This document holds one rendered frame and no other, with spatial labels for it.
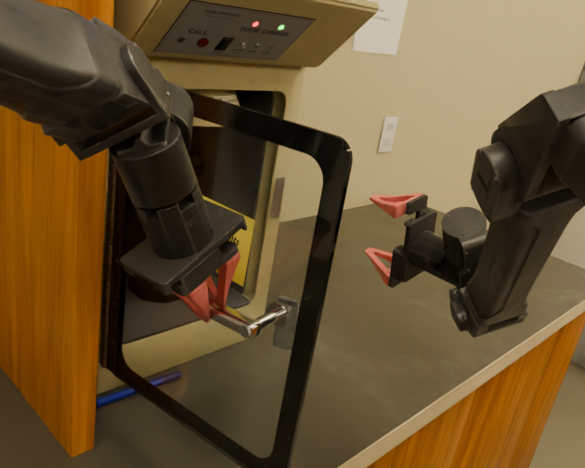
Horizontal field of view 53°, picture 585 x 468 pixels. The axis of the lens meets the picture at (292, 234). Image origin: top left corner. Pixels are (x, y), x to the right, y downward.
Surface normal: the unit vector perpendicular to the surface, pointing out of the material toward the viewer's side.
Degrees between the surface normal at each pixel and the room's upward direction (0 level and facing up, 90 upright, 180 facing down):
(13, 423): 0
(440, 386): 0
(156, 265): 27
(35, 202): 90
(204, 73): 90
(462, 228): 34
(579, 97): 49
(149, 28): 135
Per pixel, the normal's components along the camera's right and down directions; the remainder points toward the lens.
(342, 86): 0.70, 0.36
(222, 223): -0.18, -0.76
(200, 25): 0.38, 0.91
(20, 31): 0.92, -0.33
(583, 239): -0.69, 0.15
